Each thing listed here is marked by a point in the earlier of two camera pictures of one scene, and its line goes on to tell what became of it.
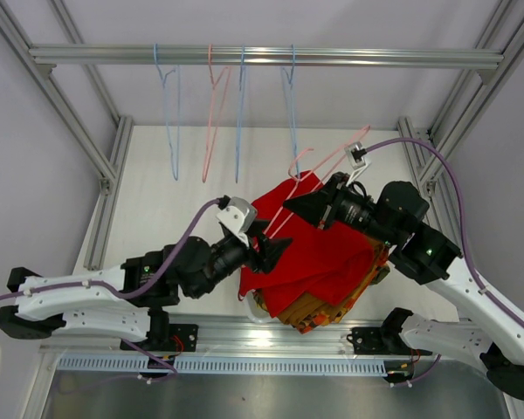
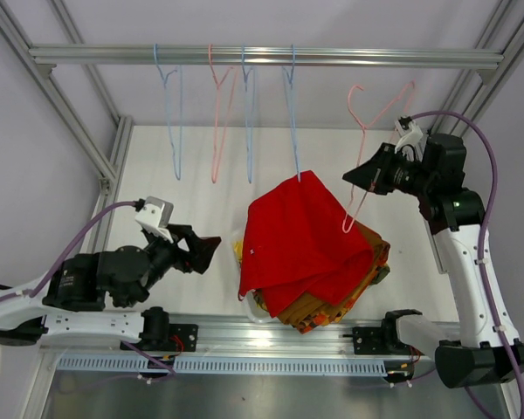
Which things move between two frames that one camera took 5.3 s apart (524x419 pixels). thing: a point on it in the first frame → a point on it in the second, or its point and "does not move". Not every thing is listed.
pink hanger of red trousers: (311, 199) → (357, 195)
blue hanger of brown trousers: (290, 89) does not move
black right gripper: (323, 209) → (374, 173)
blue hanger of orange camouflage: (239, 114) → (249, 81)
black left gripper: (272, 251) → (202, 249)
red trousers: (334, 265) does not move
